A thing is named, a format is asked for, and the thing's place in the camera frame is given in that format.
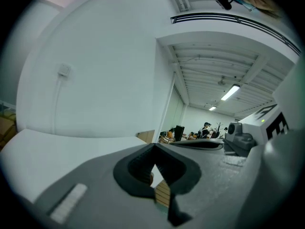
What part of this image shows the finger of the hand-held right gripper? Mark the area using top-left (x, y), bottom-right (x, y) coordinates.
top-left (175, 138), bottom-right (225, 150)

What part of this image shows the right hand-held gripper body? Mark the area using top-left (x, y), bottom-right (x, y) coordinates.
top-left (224, 103), bottom-right (290, 157)

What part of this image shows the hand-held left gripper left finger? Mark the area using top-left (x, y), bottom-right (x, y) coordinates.
top-left (33, 142), bottom-right (169, 229)

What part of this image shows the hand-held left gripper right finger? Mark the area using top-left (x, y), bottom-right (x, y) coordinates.
top-left (154, 142), bottom-right (250, 229)

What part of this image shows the black monitor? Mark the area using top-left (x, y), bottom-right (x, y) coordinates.
top-left (174, 125), bottom-right (185, 142)

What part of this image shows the wooden slatted platform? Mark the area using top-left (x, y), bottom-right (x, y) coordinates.
top-left (154, 180), bottom-right (171, 209)

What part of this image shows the brown cardboard sheet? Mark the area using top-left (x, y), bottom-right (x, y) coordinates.
top-left (137, 129), bottom-right (156, 144)

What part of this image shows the open cardboard box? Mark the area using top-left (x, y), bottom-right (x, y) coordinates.
top-left (0, 113), bottom-right (18, 152)

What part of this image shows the black linear air vent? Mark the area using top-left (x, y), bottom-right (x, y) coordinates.
top-left (170, 12), bottom-right (301, 56)

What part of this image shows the white wall conduit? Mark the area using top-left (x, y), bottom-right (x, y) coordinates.
top-left (52, 76), bottom-right (63, 135)

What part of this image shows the white wall box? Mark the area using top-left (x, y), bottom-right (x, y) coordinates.
top-left (58, 63), bottom-right (72, 79)

